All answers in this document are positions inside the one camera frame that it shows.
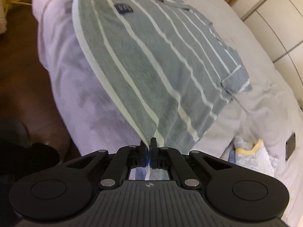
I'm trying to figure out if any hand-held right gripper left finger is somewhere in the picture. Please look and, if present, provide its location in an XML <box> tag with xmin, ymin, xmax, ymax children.
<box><xmin>64</xmin><ymin>138</ymin><xmax>151</xmax><ymax>190</ymax></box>

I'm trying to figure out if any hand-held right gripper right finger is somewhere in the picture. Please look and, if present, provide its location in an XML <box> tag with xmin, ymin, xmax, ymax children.
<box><xmin>151</xmin><ymin>137</ymin><xmax>239</xmax><ymax>190</ymax></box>

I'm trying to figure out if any blue white striped shirt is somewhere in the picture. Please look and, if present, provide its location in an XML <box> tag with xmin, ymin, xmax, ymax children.
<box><xmin>71</xmin><ymin>0</ymin><xmax>252</xmax><ymax>180</ymax></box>

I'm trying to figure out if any pink curtain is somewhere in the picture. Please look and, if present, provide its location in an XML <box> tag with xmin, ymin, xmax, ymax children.
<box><xmin>0</xmin><ymin>0</ymin><xmax>11</xmax><ymax>35</ymax></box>

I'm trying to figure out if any white bed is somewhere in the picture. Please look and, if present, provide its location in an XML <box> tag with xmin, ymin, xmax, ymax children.
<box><xmin>32</xmin><ymin>0</ymin><xmax>303</xmax><ymax>182</ymax></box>

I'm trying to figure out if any pale striped garment yellow trim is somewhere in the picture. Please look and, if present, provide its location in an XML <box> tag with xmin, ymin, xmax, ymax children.
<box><xmin>228</xmin><ymin>137</ymin><xmax>281</xmax><ymax>176</ymax></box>

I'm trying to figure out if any black smartphone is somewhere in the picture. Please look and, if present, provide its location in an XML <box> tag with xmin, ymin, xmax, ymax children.
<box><xmin>285</xmin><ymin>132</ymin><xmax>297</xmax><ymax>160</ymax></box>

